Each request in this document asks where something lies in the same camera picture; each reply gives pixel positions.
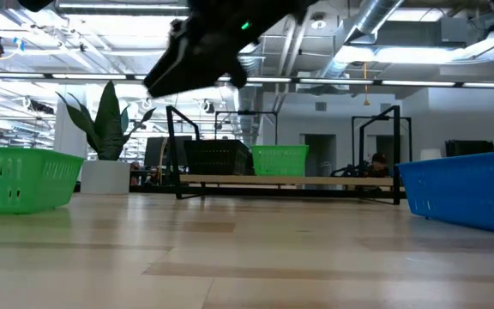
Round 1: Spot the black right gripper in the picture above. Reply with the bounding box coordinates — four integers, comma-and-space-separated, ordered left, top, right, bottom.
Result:
142, 16, 250, 100

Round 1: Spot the black plastic basket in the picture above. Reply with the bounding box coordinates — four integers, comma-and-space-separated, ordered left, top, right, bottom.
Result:
184, 142, 253, 148
184, 146, 255, 176
184, 138, 250, 144

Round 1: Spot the blue plastic basket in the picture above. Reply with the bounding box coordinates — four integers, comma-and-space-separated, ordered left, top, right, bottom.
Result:
398, 149, 494, 237

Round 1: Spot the black monitor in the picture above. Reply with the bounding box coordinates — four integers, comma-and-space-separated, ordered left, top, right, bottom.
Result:
143, 136, 193, 169

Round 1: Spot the long linear ceiling light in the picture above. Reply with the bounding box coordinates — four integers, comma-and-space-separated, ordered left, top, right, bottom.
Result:
0, 71, 494, 89

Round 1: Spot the snake plant in white pot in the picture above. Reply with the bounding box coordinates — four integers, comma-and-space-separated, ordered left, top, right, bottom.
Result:
56, 80, 157, 196

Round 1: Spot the person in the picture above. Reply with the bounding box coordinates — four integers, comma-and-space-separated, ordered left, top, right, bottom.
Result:
360, 152, 393, 179

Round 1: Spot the white table lamp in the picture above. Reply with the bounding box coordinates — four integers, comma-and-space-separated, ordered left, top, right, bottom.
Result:
419, 148, 443, 162

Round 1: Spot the black equipment box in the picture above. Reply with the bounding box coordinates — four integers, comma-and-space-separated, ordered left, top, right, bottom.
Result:
445, 139, 494, 158

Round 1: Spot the silver vertical air duct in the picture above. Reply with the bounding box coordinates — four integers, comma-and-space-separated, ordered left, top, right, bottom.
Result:
237, 40, 265, 145

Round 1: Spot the black frame wooden shelf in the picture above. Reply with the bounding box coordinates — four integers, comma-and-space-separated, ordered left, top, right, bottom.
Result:
165, 105, 403, 206

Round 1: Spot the yellow hanging cord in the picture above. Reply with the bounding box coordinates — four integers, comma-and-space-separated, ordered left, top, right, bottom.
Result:
361, 62, 371, 106

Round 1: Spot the silver slanted air duct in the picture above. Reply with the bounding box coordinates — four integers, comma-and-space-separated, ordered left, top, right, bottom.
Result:
320, 0, 405, 78

